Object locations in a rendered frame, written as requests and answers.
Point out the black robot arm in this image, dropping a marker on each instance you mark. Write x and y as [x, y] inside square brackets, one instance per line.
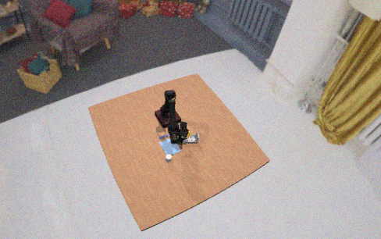
[173, 127]

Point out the light blue square mat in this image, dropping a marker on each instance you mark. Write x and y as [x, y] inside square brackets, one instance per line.
[169, 148]

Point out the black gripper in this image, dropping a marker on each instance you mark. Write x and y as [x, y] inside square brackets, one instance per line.
[180, 138]

